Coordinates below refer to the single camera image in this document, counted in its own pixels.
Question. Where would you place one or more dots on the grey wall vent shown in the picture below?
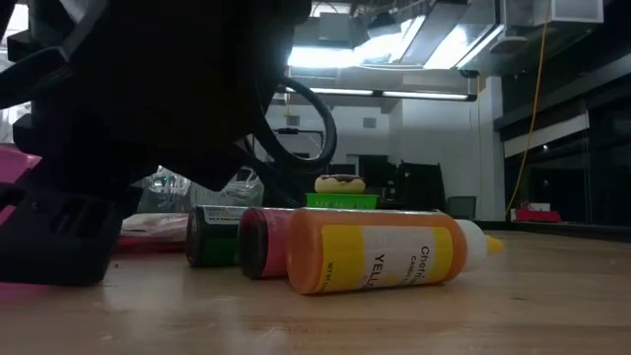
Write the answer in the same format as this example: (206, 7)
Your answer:
(369, 122)
(293, 120)

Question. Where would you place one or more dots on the red plastic tray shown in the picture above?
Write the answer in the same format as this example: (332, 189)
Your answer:
(12, 165)

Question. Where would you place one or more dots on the yellow food colour bottle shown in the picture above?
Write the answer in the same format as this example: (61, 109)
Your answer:
(345, 251)

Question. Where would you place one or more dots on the clear plastic bin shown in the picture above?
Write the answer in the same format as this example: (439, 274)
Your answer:
(162, 192)

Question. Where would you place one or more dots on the grey chair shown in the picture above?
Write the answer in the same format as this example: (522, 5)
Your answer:
(461, 207)

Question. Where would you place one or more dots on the small white box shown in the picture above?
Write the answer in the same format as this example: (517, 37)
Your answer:
(539, 206)

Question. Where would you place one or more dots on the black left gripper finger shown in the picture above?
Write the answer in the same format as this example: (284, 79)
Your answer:
(59, 236)

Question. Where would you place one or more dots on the red storage bin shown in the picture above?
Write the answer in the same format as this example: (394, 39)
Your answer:
(537, 216)

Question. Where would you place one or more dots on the black shelving unit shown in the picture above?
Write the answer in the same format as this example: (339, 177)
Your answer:
(567, 187)

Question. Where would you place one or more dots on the black background rig frame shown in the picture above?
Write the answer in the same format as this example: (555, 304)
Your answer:
(296, 131)

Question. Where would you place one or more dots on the LED light bar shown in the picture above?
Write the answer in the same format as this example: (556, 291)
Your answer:
(394, 92)

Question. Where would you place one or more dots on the pink food colour bottle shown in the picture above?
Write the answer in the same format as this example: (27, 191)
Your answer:
(268, 246)

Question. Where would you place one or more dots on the green plastic basket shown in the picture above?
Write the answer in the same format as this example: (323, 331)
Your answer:
(342, 201)

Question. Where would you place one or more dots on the chocolate iced toy donut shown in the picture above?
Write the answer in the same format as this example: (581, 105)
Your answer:
(340, 186)

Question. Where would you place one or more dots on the green food colour bottle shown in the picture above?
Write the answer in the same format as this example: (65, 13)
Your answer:
(212, 241)

